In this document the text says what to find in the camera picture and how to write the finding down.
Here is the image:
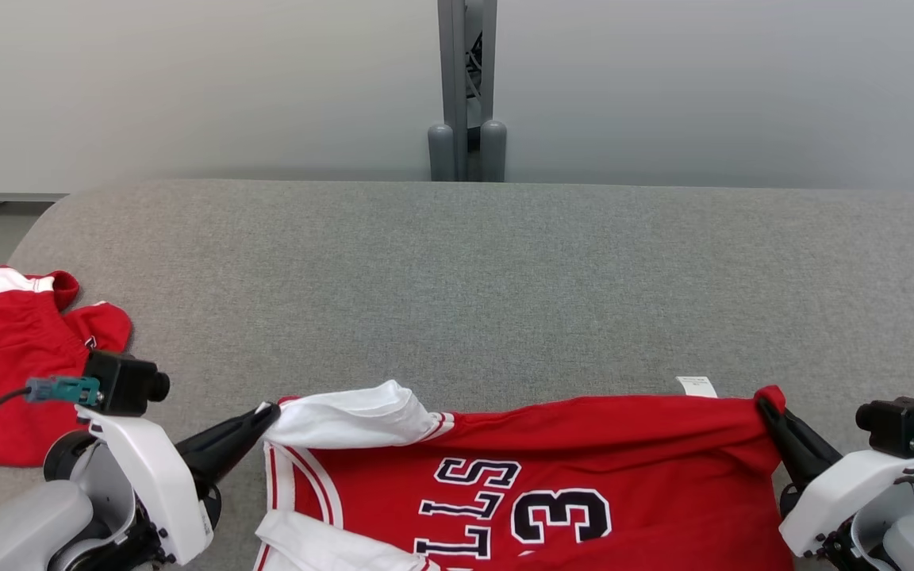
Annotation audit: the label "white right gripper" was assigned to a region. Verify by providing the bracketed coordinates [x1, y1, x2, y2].
[755, 396, 914, 571]

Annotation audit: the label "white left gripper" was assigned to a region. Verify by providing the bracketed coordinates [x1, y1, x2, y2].
[75, 403, 282, 567]

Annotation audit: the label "red basketball jersey number 23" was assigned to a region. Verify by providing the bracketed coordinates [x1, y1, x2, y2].
[253, 375, 793, 571]

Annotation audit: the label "red shorts with white stripe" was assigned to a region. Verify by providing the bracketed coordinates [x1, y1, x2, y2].
[0, 266, 133, 467]

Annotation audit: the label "grey metal partition post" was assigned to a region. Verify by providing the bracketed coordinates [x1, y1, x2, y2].
[428, 0, 508, 183]

